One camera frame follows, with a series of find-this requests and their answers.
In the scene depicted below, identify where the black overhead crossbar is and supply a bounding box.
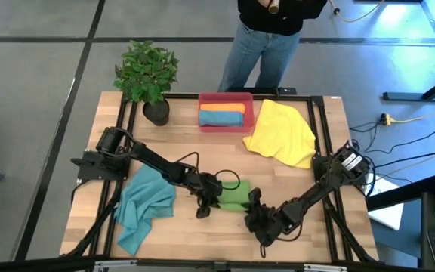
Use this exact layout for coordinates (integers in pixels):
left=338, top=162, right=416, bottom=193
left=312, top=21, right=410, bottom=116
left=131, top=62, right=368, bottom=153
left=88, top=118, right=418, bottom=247
left=0, top=255, right=435, bottom=272

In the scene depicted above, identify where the pink plastic basket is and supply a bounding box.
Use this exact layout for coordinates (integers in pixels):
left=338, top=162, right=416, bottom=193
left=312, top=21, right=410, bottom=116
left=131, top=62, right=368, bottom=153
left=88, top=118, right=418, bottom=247
left=197, top=92, right=255, bottom=134

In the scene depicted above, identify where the teal microfiber towel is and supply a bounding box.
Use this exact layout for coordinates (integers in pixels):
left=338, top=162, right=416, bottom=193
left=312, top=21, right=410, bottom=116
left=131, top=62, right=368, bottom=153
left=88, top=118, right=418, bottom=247
left=113, top=164, right=176, bottom=256

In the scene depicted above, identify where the orange microfiber towel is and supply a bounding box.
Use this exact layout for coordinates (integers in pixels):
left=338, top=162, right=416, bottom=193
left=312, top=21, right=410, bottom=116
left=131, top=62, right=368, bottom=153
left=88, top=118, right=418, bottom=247
left=200, top=102, right=246, bottom=113

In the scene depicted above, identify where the green microfiber towel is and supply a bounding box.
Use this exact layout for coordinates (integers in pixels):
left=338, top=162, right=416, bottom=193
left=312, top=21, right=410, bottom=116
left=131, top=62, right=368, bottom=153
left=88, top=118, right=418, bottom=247
left=217, top=180, right=253, bottom=212

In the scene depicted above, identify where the yellow plug with cable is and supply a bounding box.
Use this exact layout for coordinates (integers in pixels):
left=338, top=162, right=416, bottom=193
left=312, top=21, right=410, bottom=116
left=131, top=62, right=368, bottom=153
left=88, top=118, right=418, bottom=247
left=379, top=112, right=435, bottom=126

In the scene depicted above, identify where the blue microfiber towel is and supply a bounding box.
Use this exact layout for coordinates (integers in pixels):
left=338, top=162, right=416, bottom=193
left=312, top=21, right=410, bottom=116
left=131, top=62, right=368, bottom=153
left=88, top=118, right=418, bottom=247
left=199, top=110, right=244, bottom=128

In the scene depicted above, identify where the black bar with clamp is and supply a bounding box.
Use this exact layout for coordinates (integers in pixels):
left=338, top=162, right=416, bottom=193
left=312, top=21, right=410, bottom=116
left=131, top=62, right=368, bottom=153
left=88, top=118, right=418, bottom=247
left=236, top=85, right=298, bottom=96

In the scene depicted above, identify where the black desk leg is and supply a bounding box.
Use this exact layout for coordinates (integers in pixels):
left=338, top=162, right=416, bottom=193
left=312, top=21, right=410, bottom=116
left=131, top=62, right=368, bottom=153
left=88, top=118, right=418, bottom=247
left=382, top=70, right=435, bottom=102

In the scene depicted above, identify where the black aluminium table frame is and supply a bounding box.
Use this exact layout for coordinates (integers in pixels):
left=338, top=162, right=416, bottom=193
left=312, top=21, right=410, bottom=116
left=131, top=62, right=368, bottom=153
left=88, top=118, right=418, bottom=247
left=60, top=92, right=381, bottom=265

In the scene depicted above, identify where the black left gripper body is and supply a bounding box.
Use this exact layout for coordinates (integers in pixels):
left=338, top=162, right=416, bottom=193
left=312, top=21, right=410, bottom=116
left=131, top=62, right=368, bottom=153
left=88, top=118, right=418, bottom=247
left=189, top=172, right=224, bottom=208

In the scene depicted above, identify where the yellow microfiber towel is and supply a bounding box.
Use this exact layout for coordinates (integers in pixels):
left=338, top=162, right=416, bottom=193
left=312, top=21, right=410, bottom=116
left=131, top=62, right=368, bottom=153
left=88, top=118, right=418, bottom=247
left=242, top=98, right=316, bottom=170

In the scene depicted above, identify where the black desk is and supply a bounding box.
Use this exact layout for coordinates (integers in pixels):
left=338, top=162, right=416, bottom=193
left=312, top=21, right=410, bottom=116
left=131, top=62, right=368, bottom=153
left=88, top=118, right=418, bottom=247
left=366, top=175, right=435, bottom=271

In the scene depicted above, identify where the white sheet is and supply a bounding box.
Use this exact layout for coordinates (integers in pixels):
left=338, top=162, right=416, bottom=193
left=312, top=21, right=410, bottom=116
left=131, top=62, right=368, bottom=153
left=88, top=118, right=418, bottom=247
left=366, top=172, right=406, bottom=231

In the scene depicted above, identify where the yellow floor cable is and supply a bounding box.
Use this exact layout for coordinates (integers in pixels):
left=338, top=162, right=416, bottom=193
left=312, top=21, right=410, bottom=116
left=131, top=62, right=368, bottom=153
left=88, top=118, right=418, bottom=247
left=329, top=0, right=387, bottom=23

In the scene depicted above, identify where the green plant in black pot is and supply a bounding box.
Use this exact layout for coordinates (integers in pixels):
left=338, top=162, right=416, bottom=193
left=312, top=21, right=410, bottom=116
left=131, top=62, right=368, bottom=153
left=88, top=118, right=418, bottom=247
left=113, top=39, right=180, bottom=128

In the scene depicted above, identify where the person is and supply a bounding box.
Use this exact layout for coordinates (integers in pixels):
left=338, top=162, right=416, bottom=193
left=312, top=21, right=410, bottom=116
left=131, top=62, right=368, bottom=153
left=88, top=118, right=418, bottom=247
left=217, top=0, right=328, bottom=93

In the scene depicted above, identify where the black camera cable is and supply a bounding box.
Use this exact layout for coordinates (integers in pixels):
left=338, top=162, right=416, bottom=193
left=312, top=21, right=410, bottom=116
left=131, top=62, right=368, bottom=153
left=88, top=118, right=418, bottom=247
left=175, top=151, right=242, bottom=192
left=258, top=222, right=304, bottom=260

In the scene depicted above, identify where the grey metal bracket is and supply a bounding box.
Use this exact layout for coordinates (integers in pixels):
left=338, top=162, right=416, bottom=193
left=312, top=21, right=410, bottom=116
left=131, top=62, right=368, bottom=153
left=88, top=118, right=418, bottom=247
left=93, top=258, right=138, bottom=270
left=303, top=263, right=347, bottom=272

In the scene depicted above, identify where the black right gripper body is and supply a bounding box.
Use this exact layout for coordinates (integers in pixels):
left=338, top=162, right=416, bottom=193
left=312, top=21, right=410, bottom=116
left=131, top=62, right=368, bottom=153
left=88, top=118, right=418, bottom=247
left=244, top=206, right=285, bottom=246

